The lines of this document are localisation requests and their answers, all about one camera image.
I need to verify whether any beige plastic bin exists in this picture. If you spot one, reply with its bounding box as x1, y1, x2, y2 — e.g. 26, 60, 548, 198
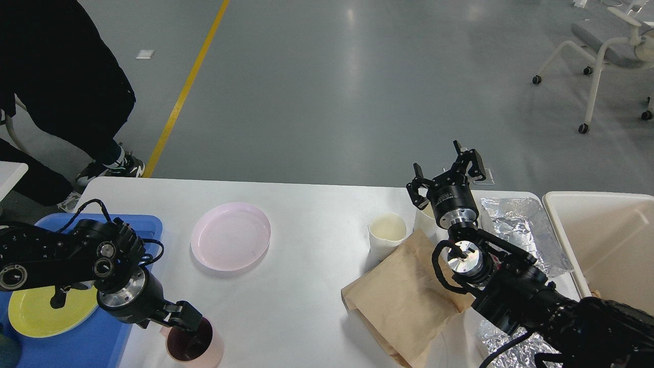
543, 191, 653, 314

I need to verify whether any dark green mug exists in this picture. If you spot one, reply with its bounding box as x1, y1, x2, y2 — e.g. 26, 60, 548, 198
1, 326, 22, 367

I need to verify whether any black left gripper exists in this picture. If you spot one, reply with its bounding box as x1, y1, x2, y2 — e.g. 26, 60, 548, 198
97, 267, 203, 333

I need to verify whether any aluminium foil piece lower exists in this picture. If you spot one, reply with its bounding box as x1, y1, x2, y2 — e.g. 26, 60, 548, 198
476, 319, 559, 367

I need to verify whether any white grey office chair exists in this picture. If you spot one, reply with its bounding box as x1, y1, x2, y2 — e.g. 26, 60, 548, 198
532, 1, 653, 134

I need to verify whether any white paper cup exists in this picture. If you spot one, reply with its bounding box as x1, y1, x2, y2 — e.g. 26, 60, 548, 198
367, 212, 407, 262
413, 204, 448, 245

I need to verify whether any brown paper bag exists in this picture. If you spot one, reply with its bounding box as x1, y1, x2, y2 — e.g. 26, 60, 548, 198
341, 230, 473, 367

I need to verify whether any pink plate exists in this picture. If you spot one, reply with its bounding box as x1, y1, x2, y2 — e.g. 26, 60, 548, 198
190, 202, 271, 272

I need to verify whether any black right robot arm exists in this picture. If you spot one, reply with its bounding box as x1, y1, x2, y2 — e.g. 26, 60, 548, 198
406, 141, 653, 367

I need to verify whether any crumpled aluminium foil sheet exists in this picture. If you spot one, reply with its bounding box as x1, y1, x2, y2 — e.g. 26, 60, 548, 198
479, 197, 574, 278

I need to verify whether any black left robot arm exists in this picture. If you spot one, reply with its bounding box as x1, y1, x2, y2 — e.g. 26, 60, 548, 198
1, 203, 202, 333

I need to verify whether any blue plastic tray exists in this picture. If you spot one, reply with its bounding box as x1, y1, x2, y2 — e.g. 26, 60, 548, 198
1, 213, 163, 367

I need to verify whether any person in long black coat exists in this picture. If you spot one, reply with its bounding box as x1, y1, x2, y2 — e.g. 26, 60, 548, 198
2, 1, 145, 186

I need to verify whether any white chair left edge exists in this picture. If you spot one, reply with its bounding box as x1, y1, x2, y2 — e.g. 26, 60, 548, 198
2, 95, 30, 155

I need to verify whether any yellow plate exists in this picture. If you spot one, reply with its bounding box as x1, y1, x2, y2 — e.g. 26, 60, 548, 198
8, 287, 98, 338

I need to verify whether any pink mug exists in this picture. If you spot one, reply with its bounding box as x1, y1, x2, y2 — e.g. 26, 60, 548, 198
159, 317, 225, 367

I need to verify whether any white floor socket plate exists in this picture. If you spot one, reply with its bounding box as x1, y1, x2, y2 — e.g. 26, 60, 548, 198
473, 168, 496, 186

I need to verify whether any person in black trousers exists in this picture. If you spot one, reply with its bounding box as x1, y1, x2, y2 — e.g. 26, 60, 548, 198
1, 139, 81, 213

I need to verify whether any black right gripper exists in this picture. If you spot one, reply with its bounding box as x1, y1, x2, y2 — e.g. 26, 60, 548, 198
406, 141, 487, 229

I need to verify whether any white side table corner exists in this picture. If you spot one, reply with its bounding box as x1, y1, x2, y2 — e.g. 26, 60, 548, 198
0, 161, 29, 201

